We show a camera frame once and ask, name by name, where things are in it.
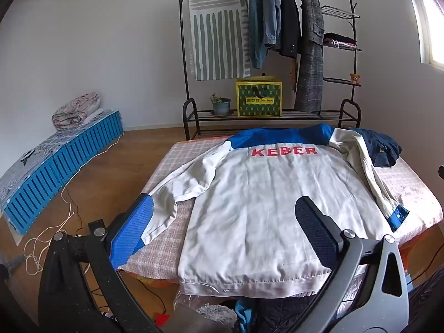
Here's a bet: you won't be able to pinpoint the grey fuzzy cloth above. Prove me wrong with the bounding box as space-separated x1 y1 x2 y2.
194 303 240 333

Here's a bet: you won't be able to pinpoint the black blazer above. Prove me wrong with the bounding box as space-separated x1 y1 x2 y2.
277 0 302 58

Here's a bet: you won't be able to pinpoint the floral folded quilt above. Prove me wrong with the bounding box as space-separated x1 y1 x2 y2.
52 92 102 130

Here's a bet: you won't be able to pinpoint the white and blue jacket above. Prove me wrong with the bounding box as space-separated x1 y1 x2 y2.
140 124 410 297

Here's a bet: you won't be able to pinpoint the dark quilted garment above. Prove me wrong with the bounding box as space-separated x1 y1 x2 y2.
250 284 323 333

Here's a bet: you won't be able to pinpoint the blue ribbed mattress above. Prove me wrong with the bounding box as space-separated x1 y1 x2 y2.
0 109 125 235

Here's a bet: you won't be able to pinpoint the folded clothes on shelf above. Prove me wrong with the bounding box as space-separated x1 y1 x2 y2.
323 32 358 48

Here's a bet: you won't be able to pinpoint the clear plastic bag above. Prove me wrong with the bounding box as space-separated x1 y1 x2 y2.
171 288 209 333

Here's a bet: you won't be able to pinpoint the potted plant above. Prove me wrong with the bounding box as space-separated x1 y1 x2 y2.
209 93 232 117

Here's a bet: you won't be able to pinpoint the yellow and green box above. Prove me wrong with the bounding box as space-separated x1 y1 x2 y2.
236 76 283 118

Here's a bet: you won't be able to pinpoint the grey patterned sheet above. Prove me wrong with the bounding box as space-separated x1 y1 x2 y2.
0 109 118 202

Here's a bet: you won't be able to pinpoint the pink plaid blanket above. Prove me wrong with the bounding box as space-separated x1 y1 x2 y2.
118 133 444 314

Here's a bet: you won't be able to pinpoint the green striped hanging cloth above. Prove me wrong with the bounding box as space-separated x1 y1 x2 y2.
186 0 251 81

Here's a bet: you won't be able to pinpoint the long blue denim jacket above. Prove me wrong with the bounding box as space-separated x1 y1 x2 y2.
247 0 269 70

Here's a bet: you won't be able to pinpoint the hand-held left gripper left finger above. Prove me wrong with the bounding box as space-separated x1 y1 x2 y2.
38 192 160 333

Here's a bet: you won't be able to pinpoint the dark blue garment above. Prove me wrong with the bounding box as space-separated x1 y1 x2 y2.
354 128 403 167

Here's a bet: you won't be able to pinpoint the white cord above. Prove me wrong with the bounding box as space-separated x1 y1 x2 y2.
22 177 79 276

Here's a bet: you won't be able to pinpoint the short blue denim jacket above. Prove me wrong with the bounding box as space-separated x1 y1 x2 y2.
262 0 282 50

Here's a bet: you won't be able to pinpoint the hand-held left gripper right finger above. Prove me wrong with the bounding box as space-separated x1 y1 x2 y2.
295 196 410 333

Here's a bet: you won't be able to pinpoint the grey plaid coat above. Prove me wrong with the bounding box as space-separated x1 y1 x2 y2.
293 0 326 112

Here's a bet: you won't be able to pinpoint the black metal clothes rack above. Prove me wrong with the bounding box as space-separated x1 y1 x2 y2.
178 0 363 141

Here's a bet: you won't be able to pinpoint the brown scarf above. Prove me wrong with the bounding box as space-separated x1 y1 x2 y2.
289 55 299 92

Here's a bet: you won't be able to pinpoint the black cable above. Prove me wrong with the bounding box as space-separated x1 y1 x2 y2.
64 191 84 237

